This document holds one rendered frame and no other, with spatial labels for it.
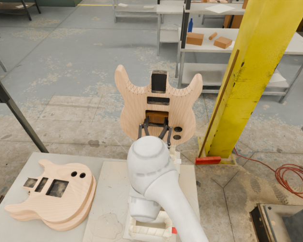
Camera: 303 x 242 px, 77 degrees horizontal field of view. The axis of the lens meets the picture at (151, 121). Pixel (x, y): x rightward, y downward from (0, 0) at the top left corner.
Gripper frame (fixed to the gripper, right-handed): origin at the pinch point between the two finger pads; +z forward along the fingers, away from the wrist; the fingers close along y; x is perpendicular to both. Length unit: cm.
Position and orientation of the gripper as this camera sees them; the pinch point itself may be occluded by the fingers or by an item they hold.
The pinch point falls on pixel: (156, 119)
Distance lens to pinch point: 83.7
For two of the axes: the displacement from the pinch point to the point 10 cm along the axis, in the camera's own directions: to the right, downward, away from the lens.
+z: 1.2, -7.1, 7.0
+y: 9.9, 0.8, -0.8
